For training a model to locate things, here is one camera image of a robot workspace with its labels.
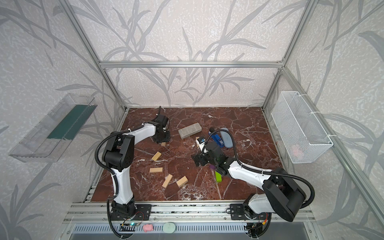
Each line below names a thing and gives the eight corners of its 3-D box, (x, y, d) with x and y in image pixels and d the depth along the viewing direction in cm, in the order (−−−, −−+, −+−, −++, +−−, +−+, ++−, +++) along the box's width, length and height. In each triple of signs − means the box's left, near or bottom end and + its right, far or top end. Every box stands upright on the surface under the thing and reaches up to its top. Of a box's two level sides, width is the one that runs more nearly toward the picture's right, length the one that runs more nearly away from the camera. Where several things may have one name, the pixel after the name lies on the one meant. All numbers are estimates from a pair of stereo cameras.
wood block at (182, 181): (179, 188, 83) (178, 186, 81) (176, 183, 85) (175, 181, 83) (188, 181, 86) (188, 179, 84) (185, 176, 87) (185, 175, 85)
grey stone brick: (181, 139, 104) (181, 137, 101) (178, 133, 108) (177, 130, 105) (203, 130, 109) (203, 127, 106) (199, 124, 113) (199, 121, 110)
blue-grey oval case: (225, 149, 99) (225, 146, 96) (220, 131, 109) (220, 128, 105) (233, 148, 100) (234, 145, 96) (227, 130, 109) (228, 127, 106)
